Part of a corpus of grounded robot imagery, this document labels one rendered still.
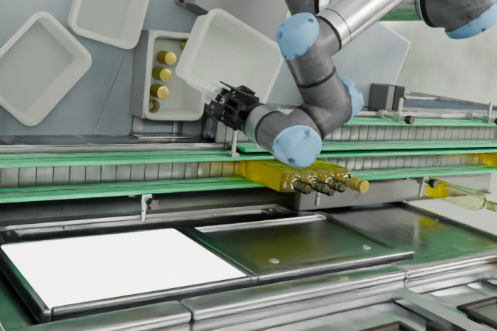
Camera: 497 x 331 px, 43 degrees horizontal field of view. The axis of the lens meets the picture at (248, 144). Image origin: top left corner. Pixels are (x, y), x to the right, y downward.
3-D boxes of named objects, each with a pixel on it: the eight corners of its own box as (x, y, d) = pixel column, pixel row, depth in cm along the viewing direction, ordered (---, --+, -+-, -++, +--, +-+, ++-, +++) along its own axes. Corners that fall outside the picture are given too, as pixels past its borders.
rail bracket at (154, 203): (120, 211, 157) (145, 228, 146) (123, 185, 155) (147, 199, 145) (135, 210, 159) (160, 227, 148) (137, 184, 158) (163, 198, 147)
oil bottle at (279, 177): (237, 174, 174) (285, 195, 157) (239, 154, 173) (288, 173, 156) (254, 173, 177) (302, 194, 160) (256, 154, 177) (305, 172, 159)
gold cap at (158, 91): (149, 83, 166) (157, 85, 162) (162, 83, 168) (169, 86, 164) (148, 96, 166) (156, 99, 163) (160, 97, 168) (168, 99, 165)
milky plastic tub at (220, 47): (192, 3, 139) (213, 3, 132) (265, 47, 152) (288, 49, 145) (161, 76, 138) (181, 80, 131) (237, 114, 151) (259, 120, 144)
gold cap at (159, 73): (151, 66, 165) (159, 67, 162) (164, 66, 167) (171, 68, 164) (151, 79, 166) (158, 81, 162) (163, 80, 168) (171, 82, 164)
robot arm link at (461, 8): (297, -33, 163) (501, -56, 123) (318, 18, 171) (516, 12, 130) (268, -9, 158) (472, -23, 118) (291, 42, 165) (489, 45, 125)
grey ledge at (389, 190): (279, 202, 198) (302, 213, 189) (282, 174, 196) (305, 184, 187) (467, 187, 253) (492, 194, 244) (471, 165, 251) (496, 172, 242)
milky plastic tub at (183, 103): (129, 114, 166) (143, 120, 159) (135, 27, 162) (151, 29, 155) (187, 115, 176) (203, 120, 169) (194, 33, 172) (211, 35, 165)
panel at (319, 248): (-10, 256, 130) (41, 329, 103) (-10, 242, 129) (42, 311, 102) (320, 221, 182) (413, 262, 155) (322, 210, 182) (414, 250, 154)
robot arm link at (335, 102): (352, 62, 111) (304, 97, 108) (373, 113, 116) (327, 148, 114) (327, 55, 117) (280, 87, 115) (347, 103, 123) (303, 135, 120)
